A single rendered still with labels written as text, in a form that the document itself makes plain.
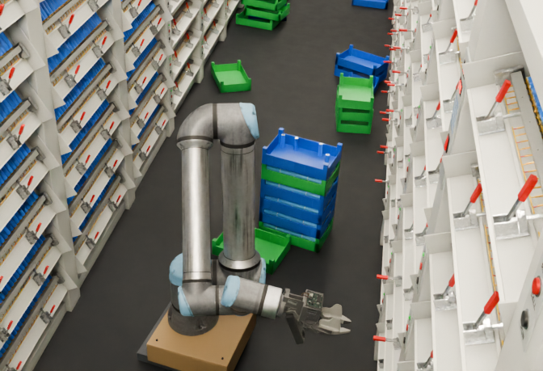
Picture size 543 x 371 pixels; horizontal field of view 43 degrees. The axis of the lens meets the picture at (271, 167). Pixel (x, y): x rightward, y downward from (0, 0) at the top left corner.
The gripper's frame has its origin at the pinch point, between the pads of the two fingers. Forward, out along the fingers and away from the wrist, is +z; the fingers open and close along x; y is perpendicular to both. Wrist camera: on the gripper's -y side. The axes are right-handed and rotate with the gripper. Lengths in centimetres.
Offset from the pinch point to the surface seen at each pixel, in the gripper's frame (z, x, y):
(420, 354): 10, -39, 37
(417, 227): 9.7, 5.9, 36.7
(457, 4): 1, 16, 94
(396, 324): 15.6, 8.2, -1.8
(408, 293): 12.6, -1.5, 19.8
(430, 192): 7, -5, 56
